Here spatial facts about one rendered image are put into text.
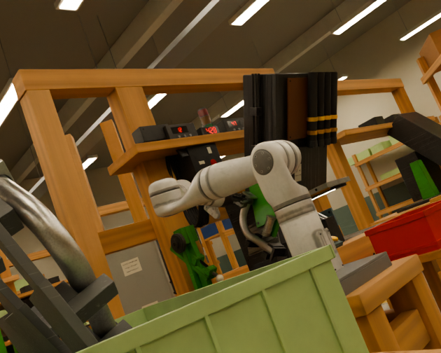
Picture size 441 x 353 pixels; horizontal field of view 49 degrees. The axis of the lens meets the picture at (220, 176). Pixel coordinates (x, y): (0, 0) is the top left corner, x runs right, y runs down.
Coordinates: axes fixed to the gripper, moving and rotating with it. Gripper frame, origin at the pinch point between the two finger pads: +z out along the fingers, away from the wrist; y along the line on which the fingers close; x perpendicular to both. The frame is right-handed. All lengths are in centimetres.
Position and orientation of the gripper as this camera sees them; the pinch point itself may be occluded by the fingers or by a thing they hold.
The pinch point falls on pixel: (246, 199)
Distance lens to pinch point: 195.3
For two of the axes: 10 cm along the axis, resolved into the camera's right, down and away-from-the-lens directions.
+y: -5.4, -4.0, 7.4
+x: -3.1, 9.1, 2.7
